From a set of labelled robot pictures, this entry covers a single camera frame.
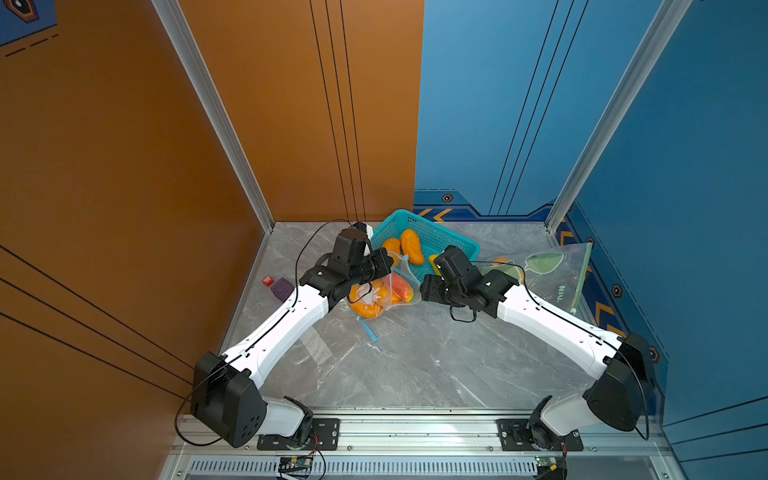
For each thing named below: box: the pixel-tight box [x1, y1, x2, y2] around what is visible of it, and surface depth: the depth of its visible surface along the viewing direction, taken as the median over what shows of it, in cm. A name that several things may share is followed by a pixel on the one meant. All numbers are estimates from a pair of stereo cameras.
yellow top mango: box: [401, 229, 424, 266], surface depth 110 cm
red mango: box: [391, 272, 414, 303], surface depth 88 cm
